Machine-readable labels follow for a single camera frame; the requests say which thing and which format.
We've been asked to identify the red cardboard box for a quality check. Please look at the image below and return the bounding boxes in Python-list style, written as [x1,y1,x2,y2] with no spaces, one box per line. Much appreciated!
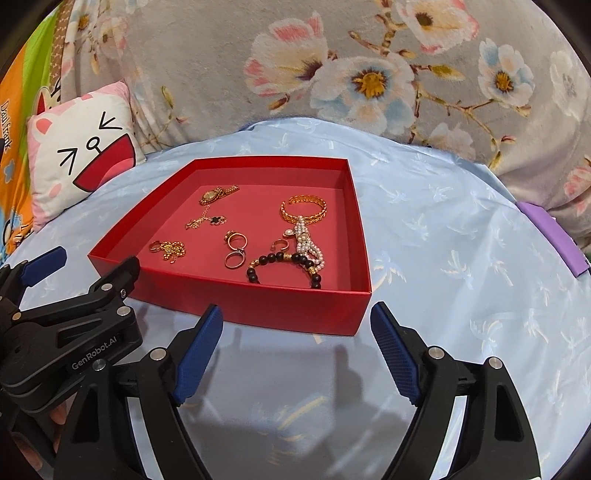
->
[88,157,374,337]

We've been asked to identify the black bead bracelet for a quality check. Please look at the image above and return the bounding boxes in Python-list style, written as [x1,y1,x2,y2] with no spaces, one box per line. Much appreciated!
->
[245,251,323,291]

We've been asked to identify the gold studded hoop earring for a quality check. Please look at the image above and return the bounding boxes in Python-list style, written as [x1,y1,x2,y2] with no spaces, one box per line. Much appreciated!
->
[148,239,188,265]

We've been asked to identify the gold chain-link bangle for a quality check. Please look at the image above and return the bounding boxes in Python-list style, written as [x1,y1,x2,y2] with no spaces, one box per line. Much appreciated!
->
[280,194,329,225]

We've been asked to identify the orange green printed cloth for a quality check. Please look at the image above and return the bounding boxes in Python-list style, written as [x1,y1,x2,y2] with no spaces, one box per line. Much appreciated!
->
[0,9,63,259]

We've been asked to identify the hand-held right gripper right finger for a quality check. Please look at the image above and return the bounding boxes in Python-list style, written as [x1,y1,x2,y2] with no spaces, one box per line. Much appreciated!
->
[370,301,542,480]

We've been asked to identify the white pearl bracelet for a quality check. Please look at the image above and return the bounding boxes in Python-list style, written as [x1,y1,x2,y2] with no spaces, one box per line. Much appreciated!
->
[281,215,329,268]

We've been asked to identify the grey floral blanket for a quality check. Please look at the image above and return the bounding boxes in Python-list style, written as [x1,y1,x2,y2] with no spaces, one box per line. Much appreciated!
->
[60,0,591,259]

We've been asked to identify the white pink cat pillow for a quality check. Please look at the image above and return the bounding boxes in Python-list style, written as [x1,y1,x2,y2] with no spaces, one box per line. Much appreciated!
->
[27,80,147,227]

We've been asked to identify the person's left hand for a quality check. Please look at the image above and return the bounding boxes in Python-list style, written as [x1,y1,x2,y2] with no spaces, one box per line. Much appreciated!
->
[18,399,68,476]

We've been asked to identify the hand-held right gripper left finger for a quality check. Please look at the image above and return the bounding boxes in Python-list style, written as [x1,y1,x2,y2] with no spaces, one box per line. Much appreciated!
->
[53,303,225,480]

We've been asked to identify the gold black clover bracelet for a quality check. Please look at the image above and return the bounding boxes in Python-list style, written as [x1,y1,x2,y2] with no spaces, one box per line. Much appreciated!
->
[185,207,229,230]

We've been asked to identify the light blue palm-print cloth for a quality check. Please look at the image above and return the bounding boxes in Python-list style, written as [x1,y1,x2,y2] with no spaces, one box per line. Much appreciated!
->
[9,117,591,480]

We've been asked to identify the purple flat object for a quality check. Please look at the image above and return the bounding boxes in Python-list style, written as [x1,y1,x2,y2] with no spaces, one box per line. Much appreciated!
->
[516,200,589,278]

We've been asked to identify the gold wristwatch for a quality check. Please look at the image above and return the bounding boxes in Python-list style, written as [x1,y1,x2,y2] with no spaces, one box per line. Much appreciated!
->
[198,184,241,207]

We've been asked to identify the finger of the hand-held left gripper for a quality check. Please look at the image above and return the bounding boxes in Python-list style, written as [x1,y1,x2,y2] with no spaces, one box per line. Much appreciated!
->
[50,255,143,345]
[0,246,68,305]

